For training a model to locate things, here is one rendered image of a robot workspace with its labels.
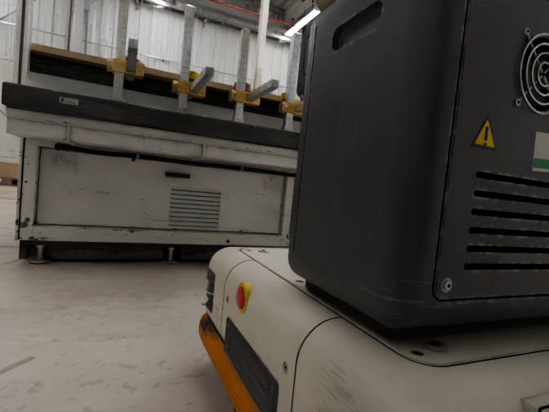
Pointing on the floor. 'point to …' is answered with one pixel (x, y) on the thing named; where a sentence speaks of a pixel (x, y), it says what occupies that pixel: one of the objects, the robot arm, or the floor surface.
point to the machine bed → (144, 185)
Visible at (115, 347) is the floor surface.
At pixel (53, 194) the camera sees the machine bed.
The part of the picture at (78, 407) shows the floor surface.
